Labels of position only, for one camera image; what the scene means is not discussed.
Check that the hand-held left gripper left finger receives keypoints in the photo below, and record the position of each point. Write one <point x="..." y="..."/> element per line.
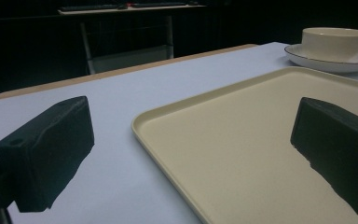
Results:
<point x="45" y="152"/>

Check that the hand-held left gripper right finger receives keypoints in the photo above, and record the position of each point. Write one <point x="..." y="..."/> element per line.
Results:
<point x="338" y="146"/>

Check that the white plate with dark rim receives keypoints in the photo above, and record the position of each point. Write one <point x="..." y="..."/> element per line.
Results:
<point x="326" y="63"/>

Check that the cream plastic tray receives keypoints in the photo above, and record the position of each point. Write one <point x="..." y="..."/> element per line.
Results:
<point x="245" y="146"/>

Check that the cream ceramic bowl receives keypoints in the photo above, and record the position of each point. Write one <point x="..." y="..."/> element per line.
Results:
<point x="332" y="42"/>

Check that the black keyboard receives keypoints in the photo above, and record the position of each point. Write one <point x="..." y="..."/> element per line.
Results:
<point x="88" y="7"/>

